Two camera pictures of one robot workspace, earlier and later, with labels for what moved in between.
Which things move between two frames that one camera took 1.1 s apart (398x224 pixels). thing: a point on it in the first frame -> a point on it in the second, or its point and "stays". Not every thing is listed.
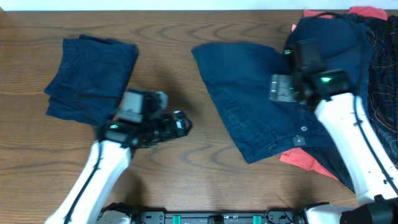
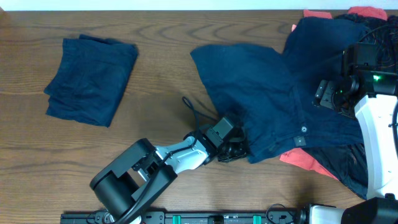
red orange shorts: [303, 160] stays
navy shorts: [239, 75] stays
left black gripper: [168, 133] -> [242, 149]
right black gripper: [280, 89] -> [324, 95]
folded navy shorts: [90, 79] stays
